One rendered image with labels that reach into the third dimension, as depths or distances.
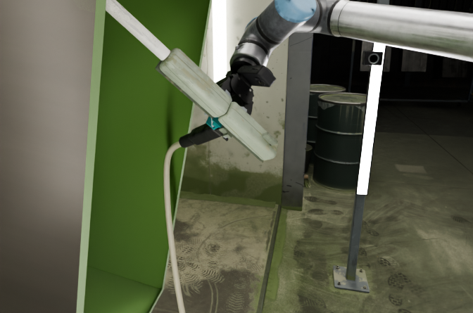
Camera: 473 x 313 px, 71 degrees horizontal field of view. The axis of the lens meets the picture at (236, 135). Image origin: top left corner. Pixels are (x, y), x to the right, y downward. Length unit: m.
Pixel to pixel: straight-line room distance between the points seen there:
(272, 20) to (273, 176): 2.17
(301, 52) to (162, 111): 1.65
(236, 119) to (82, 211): 0.32
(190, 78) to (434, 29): 0.48
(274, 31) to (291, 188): 2.20
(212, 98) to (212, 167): 2.35
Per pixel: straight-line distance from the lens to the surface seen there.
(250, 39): 0.86
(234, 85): 0.75
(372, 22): 0.84
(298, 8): 0.81
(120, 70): 1.22
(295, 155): 2.80
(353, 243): 2.19
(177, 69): 0.61
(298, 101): 2.68
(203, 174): 3.03
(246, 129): 0.68
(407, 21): 0.81
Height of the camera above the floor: 1.46
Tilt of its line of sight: 17 degrees down
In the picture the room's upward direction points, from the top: straight up
